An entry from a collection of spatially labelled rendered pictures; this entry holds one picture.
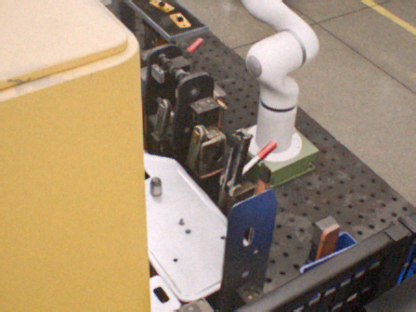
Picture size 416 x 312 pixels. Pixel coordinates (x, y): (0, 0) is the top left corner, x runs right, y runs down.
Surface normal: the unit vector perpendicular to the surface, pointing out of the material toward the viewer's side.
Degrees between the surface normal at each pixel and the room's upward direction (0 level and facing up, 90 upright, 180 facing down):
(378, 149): 0
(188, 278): 0
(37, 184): 90
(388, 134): 0
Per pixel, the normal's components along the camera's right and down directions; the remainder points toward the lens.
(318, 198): 0.04, -0.74
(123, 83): 0.69, 0.51
